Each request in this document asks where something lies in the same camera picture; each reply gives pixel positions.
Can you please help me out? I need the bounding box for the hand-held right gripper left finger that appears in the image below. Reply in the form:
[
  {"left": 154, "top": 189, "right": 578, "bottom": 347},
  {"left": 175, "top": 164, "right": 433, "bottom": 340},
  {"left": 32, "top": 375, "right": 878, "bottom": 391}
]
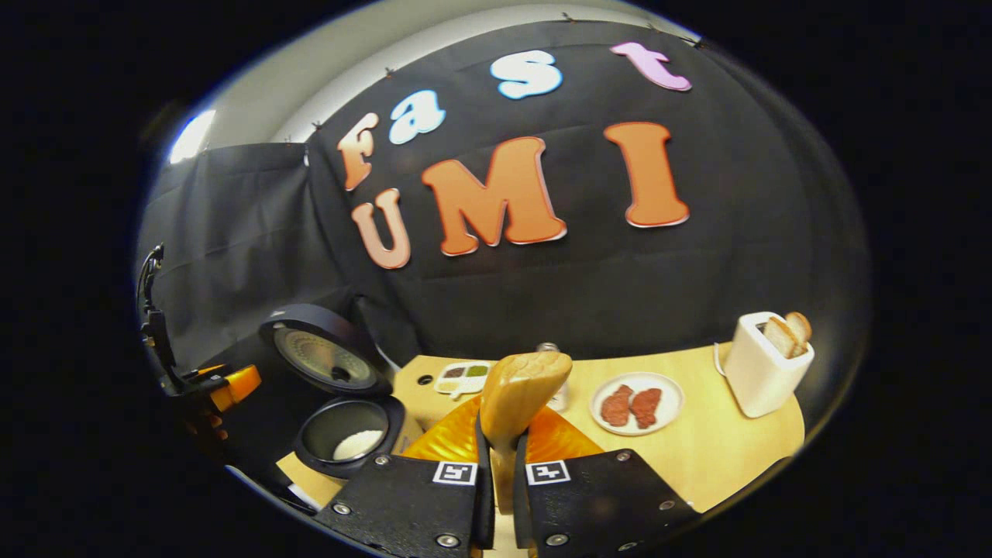
[{"left": 312, "top": 395, "right": 498, "bottom": 558}]

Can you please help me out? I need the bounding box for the clear plastic drink bottle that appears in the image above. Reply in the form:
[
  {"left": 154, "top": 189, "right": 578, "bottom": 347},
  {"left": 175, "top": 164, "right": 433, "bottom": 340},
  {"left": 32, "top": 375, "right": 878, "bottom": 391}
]
[{"left": 535, "top": 342, "right": 570, "bottom": 413}]

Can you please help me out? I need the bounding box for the white divided bean plate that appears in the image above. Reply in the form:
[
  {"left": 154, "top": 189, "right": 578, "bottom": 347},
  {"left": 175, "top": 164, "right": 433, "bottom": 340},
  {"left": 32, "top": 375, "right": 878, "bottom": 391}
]
[{"left": 434, "top": 360, "right": 493, "bottom": 400}]

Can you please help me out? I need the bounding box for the wooden spoon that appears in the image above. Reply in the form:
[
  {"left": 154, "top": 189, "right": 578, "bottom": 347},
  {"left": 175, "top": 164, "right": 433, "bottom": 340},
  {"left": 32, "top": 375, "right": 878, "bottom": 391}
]
[{"left": 479, "top": 351, "right": 574, "bottom": 516}]

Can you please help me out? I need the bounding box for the dark grey rice cooker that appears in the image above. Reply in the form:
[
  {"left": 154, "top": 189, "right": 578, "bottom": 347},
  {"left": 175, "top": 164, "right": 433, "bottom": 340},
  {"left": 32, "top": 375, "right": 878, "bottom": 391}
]
[{"left": 258, "top": 303, "right": 423, "bottom": 480}]

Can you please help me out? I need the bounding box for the white toaster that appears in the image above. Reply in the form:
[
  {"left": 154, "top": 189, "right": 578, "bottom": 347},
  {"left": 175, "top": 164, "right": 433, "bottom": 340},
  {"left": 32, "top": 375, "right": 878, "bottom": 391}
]
[{"left": 722, "top": 312, "right": 816, "bottom": 419}]

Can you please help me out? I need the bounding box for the ceiling light panel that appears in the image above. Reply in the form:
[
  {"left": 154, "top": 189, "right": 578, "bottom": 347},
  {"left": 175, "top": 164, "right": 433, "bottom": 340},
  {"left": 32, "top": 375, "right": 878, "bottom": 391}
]
[{"left": 169, "top": 108, "right": 218, "bottom": 165}]

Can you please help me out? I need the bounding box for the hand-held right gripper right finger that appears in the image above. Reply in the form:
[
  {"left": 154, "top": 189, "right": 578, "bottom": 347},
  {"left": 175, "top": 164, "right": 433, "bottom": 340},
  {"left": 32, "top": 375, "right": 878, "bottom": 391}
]
[{"left": 511, "top": 405, "right": 700, "bottom": 558}]

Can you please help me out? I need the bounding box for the white round plate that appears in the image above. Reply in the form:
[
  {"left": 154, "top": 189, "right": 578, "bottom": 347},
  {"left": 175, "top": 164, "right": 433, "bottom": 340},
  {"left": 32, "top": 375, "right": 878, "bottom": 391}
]
[{"left": 589, "top": 371, "right": 685, "bottom": 436}]

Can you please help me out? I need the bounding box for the white rice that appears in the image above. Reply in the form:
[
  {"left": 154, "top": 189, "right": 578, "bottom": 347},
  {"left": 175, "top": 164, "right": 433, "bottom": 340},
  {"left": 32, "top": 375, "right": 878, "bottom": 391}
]
[{"left": 332, "top": 429, "right": 386, "bottom": 463}]

